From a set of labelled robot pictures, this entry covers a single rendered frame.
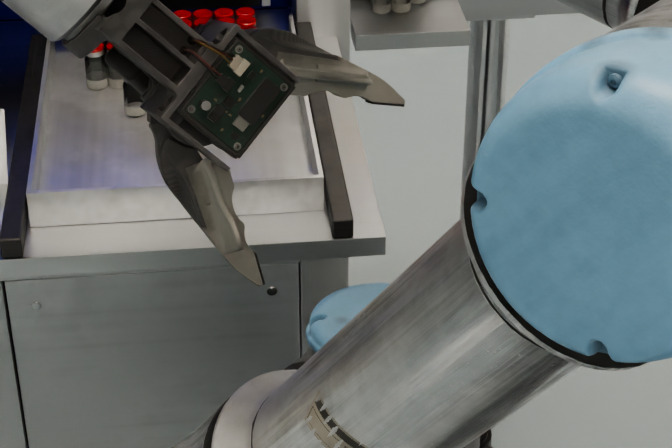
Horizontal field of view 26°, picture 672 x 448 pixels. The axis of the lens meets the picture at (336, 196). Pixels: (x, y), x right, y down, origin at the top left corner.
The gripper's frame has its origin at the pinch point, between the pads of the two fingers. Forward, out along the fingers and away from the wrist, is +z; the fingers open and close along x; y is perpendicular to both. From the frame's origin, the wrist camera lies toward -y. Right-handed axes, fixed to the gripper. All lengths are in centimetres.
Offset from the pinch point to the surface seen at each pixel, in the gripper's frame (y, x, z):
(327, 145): -39.2, 6.3, 11.1
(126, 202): -36.0, -9.3, -1.4
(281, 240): -29.8, -3.6, 10.0
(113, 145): -49.0, -6.0, -2.6
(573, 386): -123, 11, 101
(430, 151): -198, 36, 85
